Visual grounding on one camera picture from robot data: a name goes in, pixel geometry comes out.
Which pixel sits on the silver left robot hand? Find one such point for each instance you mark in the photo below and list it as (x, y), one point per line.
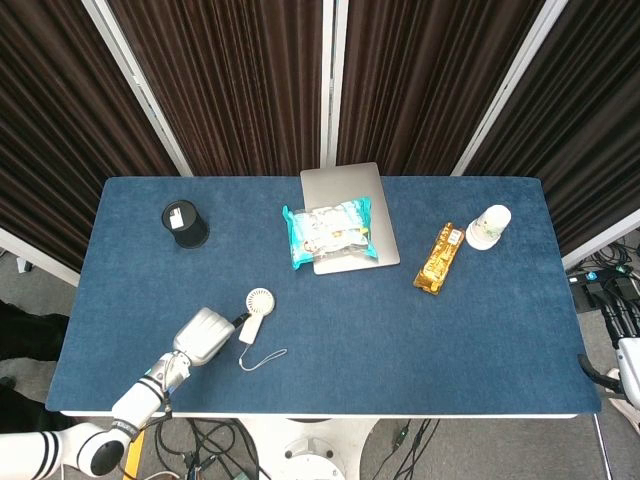
(202, 335)

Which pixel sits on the white handheld fan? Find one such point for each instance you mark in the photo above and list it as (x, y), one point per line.
(260, 302)

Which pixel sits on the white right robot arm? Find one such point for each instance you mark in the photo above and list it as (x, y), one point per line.
(631, 367)

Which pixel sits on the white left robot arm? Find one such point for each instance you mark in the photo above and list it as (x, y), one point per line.
(135, 405)

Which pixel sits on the black mesh pen holder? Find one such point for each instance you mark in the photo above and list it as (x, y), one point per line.
(189, 230)

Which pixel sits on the yellow floor marker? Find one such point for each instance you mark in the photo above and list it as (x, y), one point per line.
(134, 455)

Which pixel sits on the blue fabric table cloth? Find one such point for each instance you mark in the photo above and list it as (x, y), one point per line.
(350, 340)

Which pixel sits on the teal snack bag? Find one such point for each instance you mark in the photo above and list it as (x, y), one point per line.
(330, 232)

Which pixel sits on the black bag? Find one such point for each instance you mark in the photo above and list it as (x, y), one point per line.
(30, 332)

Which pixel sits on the grey closed laptop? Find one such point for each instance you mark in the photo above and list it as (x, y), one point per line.
(345, 185)

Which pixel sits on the gold foil snack package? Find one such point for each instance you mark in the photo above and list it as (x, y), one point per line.
(440, 260)

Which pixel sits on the brown pleated curtain panel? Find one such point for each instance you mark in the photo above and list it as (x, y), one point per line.
(580, 140)
(430, 85)
(55, 125)
(230, 85)

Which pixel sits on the white paper cup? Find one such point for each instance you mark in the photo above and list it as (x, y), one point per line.
(487, 227)

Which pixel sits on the black power strip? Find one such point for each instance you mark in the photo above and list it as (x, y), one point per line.
(585, 292)

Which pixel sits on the white table frame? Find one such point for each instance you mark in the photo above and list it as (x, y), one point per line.
(320, 415)

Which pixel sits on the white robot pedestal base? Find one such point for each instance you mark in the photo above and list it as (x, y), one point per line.
(310, 450)

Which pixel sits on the white partition post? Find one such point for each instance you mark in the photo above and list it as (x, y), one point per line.
(505, 95)
(332, 85)
(145, 95)

